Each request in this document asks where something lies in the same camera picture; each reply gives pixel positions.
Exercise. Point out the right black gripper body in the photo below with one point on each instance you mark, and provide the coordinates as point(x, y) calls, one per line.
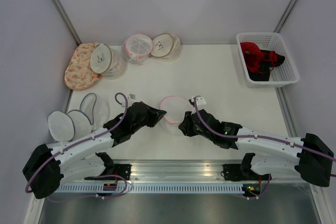
point(193, 130)

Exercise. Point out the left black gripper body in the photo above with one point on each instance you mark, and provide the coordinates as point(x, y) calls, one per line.
point(146, 121)

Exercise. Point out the white pink trim bag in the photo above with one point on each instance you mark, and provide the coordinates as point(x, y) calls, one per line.
point(175, 108)

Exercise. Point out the white mesh bag blue zipper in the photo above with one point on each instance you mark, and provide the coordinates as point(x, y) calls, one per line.
point(92, 113)

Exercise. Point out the red bra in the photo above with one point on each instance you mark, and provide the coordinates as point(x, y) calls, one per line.
point(256, 60)

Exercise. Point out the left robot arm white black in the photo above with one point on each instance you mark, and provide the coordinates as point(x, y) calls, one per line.
point(52, 165)

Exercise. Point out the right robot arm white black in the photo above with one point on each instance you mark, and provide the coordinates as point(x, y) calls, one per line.
point(308, 157)

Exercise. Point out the white bag bra logo left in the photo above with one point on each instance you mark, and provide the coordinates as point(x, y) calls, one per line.
point(107, 62)

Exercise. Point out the white bag pink zipper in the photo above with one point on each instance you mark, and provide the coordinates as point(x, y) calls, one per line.
point(136, 48)

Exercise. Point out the beige bag bra logo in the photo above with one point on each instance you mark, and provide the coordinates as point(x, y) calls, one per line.
point(166, 47)

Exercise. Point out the floral orange laundry bag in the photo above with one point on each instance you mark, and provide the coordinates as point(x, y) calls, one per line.
point(78, 75)

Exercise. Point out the black bra in basket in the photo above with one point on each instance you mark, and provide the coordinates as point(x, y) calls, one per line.
point(266, 77)

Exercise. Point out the white plastic basket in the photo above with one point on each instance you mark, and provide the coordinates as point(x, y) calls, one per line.
point(281, 76)

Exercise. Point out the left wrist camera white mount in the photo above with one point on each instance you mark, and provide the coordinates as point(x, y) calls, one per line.
point(132, 97)

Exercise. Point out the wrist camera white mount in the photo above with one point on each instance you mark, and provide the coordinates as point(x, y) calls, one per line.
point(132, 97)
point(197, 100)

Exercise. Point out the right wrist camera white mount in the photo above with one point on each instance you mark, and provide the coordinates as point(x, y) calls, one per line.
point(197, 100)

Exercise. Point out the aluminium mounting rail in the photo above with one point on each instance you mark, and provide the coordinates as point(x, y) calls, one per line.
point(176, 171)

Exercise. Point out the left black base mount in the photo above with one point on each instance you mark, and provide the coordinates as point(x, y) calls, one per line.
point(123, 170)

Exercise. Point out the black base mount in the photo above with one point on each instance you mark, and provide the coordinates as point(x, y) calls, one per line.
point(232, 173)
point(123, 170)

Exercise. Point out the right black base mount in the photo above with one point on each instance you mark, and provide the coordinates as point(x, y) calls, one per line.
point(232, 173)

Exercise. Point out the white slotted cable duct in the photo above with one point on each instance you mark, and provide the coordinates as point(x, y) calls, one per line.
point(153, 188)

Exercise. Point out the left corner aluminium post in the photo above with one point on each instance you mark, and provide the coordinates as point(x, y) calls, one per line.
point(65, 18)

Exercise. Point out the corner aluminium post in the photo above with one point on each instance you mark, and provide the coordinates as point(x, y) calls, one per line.
point(291, 2)
point(65, 18)

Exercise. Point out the right corner aluminium post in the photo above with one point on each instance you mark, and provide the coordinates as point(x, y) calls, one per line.
point(291, 2)

